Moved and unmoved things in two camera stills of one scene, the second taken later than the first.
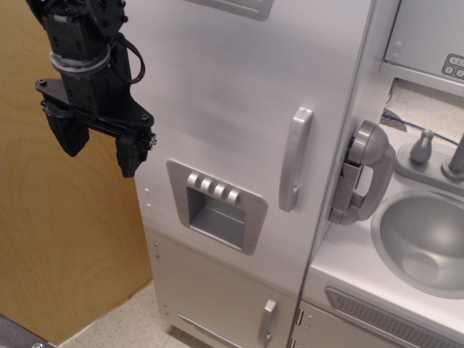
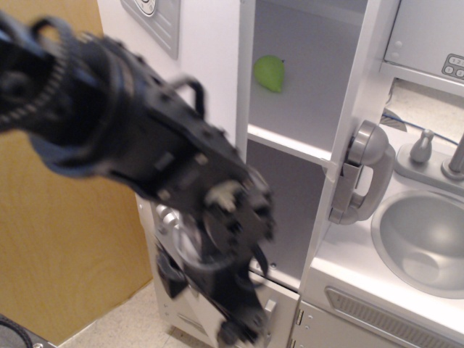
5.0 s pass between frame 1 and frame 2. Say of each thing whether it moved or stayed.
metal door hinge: stayed
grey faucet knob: stayed
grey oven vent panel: stayed
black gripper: moved
